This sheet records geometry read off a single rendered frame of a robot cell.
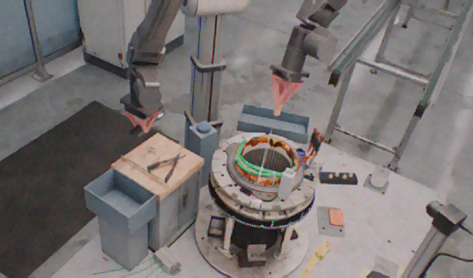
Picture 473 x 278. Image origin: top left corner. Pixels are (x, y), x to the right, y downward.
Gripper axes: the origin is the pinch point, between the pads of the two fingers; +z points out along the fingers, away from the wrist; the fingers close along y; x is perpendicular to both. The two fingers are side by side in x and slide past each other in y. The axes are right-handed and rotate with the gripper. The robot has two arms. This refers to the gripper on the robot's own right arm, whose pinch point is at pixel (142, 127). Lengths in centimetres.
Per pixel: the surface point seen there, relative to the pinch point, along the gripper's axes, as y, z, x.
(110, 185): -3.7, 18.0, -10.2
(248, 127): 14.8, 14.6, 36.2
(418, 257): 77, -8, -1
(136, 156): -2.0, 12.0, -0.8
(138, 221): 12.6, 16.3, -15.8
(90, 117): -134, 120, 88
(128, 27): -150, 78, 145
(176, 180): 13.4, 11.9, -1.0
